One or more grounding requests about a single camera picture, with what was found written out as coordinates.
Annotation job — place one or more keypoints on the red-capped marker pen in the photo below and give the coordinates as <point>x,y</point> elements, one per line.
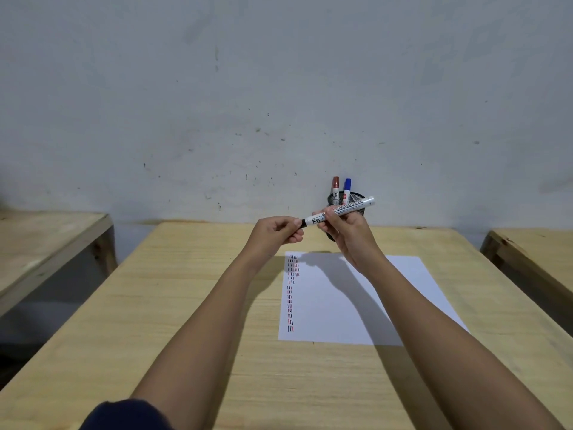
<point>335,188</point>

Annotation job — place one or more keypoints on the black mesh pen holder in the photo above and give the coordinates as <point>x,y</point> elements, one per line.
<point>363,211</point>

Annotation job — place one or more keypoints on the person's right forearm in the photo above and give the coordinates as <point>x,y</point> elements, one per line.
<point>438,349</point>

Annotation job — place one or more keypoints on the person's left thumb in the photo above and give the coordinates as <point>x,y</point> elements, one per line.
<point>286,220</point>

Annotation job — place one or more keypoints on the person's right hand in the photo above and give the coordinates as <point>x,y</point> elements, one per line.
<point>353,239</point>

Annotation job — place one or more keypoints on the black marker cap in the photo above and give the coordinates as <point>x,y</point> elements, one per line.
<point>305,222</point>

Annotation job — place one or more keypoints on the light wooden table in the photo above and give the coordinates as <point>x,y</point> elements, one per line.
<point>40,250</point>
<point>537,259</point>

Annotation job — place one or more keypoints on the person's right thumb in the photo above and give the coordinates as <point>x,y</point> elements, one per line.
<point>333,212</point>

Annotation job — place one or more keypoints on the dark blue sleeve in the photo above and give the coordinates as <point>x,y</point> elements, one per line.
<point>127,416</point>

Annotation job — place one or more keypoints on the person's left hand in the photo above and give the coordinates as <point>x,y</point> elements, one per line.
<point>268,237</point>

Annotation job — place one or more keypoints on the blue-capped marker pen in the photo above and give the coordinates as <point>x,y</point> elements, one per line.
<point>347,188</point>

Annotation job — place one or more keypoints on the person's left forearm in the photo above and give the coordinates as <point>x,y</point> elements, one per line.
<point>201,335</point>

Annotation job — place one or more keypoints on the white paper sheet with dashes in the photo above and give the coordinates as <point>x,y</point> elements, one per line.
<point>331,304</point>

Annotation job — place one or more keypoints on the white marker pen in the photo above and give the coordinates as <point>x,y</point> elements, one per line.
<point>360,204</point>

